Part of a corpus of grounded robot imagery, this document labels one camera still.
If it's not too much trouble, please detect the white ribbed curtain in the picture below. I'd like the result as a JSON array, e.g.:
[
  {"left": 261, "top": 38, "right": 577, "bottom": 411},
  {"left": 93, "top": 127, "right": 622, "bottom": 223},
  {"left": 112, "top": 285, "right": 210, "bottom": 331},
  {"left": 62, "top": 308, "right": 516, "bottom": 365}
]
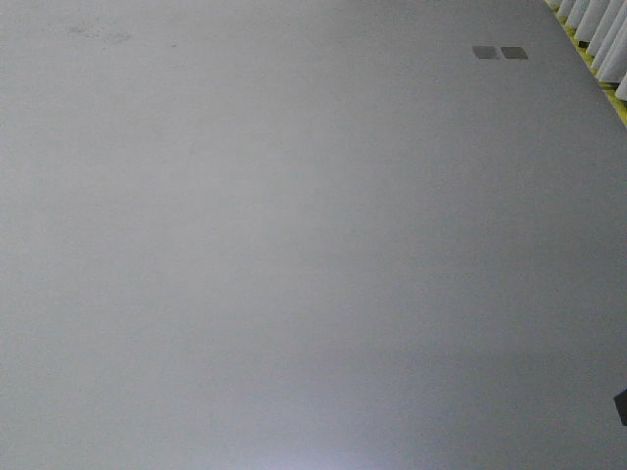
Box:
[{"left": 547, "top": 0, "right": 626, "bottom": 115}]

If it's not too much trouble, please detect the black robot part corner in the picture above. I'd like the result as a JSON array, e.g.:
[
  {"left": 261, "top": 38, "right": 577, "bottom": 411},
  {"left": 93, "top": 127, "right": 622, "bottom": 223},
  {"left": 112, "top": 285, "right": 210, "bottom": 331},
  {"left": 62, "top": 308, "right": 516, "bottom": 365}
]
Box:
[{"left": 613, "top": 390, "right": 627, "bottom": 426}]

